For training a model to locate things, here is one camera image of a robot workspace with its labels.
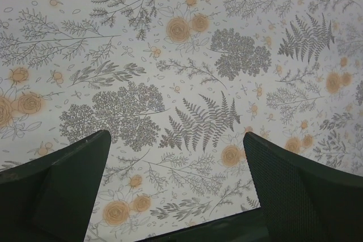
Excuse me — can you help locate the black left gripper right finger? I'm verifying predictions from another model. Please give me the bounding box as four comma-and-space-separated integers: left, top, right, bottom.
243, 132, 362, 241

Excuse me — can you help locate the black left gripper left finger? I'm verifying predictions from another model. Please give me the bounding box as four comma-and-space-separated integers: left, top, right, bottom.
1, 130, 111, 241

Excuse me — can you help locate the floral patterned table mat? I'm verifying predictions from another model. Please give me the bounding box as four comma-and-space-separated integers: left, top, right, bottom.
1, 0, 362, 241

